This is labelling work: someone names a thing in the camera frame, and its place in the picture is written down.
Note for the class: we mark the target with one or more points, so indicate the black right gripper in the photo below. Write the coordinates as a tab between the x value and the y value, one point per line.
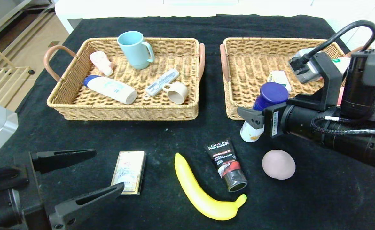
274	122

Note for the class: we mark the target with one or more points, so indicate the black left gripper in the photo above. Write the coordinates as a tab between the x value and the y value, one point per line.
28	188

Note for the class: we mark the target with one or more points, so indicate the white bottle dark blue cap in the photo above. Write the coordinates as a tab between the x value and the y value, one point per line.
270	94

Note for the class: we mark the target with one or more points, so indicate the small white drink carton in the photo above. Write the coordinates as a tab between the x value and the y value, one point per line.
280	77

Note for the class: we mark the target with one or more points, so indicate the pale pink egg-shaped ball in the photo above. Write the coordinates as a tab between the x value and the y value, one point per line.
278	164

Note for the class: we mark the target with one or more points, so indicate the black face wash tube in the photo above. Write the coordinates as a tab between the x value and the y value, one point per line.
222	156

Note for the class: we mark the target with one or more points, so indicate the gold playing card box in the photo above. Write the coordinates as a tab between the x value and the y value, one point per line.
131	163

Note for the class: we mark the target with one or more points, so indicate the small beige cup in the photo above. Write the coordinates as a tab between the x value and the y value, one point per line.
178	93

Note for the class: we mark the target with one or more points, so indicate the black table cloth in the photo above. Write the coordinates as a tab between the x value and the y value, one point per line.
174	134

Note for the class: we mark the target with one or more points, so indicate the yellow banana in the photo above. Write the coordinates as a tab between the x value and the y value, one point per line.
190	182

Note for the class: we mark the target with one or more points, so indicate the grey toothbrush travel case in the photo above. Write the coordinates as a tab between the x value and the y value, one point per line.
161	82

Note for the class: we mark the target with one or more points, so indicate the white lotion bottle blue cap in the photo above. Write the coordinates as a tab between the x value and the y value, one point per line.
113	89

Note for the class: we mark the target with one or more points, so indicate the white drink bottle green label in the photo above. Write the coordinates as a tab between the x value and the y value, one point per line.
344	65

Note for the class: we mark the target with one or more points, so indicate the beige metal rack with wheels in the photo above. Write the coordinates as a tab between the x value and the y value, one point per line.
5	80

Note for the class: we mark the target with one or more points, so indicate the small pink bottle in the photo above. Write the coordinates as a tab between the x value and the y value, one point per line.
100	61

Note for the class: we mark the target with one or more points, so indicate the light blue mug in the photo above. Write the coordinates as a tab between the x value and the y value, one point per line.
135	52

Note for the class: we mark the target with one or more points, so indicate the grey metal shelf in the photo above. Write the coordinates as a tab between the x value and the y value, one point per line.
2	12

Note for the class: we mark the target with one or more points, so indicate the black left camera mount bracket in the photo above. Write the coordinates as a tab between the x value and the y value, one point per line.
0	179

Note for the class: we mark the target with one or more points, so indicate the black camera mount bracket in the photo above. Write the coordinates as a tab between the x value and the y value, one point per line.
331	83
0	179

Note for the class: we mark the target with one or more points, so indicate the black right camera mount bracket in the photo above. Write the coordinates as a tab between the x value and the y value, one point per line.
331	83

